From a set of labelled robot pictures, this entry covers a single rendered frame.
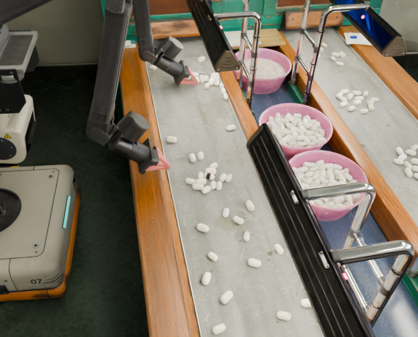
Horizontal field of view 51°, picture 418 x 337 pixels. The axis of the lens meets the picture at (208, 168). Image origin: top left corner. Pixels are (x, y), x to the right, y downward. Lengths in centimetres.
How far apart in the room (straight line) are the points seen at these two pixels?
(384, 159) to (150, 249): 87
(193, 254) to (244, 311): 21
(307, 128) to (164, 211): 68
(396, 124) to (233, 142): 64
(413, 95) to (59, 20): 223
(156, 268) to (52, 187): 105
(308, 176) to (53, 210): 112
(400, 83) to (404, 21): 163
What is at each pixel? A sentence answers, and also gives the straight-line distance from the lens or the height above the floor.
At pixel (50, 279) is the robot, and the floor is 19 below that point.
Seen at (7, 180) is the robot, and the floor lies 28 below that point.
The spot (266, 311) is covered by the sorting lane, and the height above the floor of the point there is 74.
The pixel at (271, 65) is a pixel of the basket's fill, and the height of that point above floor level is 73.
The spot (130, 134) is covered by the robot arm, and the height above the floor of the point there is 98.
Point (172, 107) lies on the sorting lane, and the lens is 172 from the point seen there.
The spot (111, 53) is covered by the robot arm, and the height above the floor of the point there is 119.
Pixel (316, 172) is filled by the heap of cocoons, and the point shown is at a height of 73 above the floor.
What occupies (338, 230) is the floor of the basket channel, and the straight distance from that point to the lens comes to 144.
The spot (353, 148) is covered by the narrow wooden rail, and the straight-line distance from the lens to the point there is 160.
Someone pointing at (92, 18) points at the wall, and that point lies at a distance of 316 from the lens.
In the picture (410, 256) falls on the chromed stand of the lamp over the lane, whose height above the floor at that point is 109.
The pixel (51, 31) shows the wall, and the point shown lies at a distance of 324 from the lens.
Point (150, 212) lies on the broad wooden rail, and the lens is 130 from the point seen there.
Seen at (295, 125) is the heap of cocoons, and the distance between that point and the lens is 169.
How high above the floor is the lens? 175
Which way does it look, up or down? 44 degrees down
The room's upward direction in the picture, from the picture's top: 2 degrees clockwise
